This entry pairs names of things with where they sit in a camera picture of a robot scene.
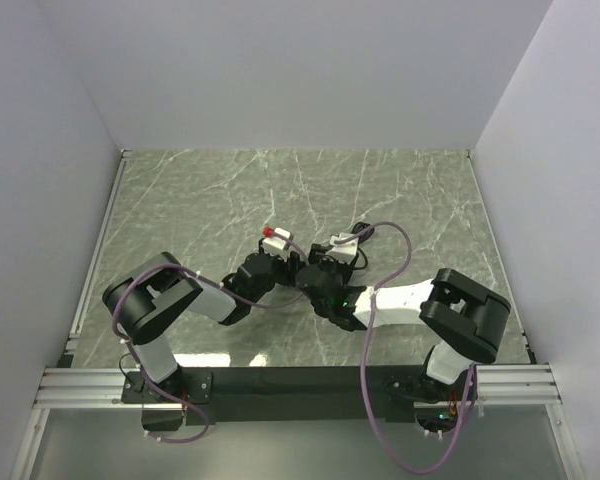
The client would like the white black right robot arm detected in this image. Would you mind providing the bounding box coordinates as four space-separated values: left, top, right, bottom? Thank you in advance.
295 256 511 403

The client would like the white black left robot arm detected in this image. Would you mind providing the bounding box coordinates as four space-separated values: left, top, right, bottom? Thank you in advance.
102 250 306 402

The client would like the aluminium frame rail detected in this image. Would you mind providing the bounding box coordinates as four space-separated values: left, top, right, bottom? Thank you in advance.
34 149 133 409

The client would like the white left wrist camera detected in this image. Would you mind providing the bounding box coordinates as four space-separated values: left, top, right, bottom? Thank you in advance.
262 226 293 260

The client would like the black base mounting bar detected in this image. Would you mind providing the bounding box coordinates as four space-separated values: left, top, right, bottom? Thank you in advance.
119 365 461 432

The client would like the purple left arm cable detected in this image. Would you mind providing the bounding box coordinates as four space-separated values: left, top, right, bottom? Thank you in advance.
112 234 311 444

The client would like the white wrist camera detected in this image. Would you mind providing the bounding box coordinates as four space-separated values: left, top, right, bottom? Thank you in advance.
262 226 293 260
327 233 358 264

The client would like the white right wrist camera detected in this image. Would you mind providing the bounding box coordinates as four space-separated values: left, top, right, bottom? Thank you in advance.
327 233 358 264

